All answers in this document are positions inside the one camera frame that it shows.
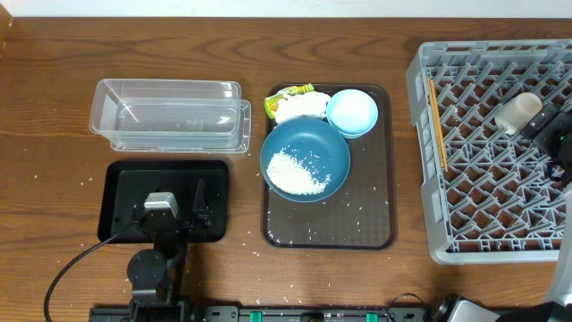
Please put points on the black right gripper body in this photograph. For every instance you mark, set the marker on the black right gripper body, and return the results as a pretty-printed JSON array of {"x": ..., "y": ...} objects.
[{"x": 554, "y": 138}]

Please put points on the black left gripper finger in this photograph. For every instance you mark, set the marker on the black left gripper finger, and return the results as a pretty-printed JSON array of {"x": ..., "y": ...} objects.
[
  {"x": 160, "y": 187},
  {"x": 201, "y": 207}
]

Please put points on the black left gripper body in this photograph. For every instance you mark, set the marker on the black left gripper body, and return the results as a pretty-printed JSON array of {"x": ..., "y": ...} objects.
[{"x": 177, "y": 222}]

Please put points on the white plastic cup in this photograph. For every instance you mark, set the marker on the white plastic cup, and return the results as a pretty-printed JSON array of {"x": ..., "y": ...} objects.
[{"x": 518, "y": 112}]

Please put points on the wooden chopstick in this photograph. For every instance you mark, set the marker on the wooden chopstick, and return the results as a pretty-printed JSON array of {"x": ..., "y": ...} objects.
[
  {"x": 435, "y": 121},
  {"x": 439, "y": 129}
]

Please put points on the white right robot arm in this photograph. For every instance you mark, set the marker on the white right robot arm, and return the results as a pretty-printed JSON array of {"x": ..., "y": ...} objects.
[{"x": 556, "y": 305}]

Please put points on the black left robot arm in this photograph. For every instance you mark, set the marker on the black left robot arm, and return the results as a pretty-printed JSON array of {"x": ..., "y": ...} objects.
[{"x": 156, "y": 273}]

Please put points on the grey dishwasher rack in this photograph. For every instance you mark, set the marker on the grey dishwasher rack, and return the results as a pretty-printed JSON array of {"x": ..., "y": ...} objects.
[{"x": 487, "y": 196}]

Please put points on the black plastic bin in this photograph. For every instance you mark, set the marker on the black plastic bin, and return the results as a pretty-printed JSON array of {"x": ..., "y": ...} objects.
[{"x": 128, "y": 183}]

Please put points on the clear plastic container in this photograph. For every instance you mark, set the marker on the clear plastic container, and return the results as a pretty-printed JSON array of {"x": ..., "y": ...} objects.
[{"x": 119, "y": 103}]

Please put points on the pile of white rice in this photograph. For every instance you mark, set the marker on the pile of white rice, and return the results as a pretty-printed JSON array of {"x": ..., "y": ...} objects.
[{"x": 291, "y": 176}]

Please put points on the green yellow snack wrapper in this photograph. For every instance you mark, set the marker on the green yellow snack wrapper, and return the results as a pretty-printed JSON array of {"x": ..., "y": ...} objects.
[{"x": 272, "y": 102}]

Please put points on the dark blue plate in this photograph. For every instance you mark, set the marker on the dark blue plate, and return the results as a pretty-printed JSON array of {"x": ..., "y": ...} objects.
[{"x": 317, "y": 145}]

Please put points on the dark brown serving tray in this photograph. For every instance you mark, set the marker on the dark brown serving tray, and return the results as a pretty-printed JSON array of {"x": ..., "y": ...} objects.
[{"x": 362, "y": 213}]

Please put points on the light blue bowl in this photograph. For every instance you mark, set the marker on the light blue bowl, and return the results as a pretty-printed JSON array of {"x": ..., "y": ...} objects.
[{"x": 352, "y": 112}]

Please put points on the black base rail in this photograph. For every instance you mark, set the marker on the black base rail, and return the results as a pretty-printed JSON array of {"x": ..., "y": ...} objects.
[{"x": 235, "y": 314}]

